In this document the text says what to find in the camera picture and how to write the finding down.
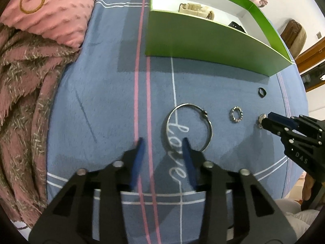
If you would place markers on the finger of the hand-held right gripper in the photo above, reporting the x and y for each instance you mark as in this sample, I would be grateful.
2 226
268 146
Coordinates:
275 127
281 119

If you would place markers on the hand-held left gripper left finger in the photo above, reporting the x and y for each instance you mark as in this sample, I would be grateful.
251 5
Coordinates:
138 157

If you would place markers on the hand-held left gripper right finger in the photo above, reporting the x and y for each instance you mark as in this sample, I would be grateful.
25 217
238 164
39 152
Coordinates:
189 162

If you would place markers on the gold pearl brooch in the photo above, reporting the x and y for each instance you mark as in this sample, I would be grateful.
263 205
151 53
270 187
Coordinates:
261 119

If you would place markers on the silver bangle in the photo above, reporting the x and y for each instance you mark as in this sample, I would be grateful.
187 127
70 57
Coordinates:
204 113

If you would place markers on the green cardboard box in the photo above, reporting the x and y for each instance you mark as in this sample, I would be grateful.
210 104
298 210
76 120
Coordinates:
203 40

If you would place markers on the person's right hand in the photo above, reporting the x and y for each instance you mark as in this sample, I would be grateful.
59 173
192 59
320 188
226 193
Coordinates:
307 188

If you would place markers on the person's white pants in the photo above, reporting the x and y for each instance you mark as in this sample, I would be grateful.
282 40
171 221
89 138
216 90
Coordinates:
292 213

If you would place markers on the striped blue blanket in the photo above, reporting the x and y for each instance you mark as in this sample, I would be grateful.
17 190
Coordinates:
101 94

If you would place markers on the beige cloth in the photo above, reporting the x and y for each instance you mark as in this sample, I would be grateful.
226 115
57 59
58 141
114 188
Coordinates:
299 43

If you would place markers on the black wrist watch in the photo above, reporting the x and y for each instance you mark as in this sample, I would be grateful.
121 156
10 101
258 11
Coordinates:
237 26

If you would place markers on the fuzzy pink brown throw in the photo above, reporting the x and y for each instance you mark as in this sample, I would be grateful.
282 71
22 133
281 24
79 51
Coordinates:
25 94

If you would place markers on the cream wrist watch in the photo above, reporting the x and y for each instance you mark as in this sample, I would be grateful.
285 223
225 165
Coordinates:
193 9

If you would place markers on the pink dotted pillow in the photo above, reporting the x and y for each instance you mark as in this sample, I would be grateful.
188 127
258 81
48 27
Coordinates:
63 12

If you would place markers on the grey wall switch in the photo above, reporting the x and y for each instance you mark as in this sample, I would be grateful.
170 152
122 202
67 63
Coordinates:
319 34

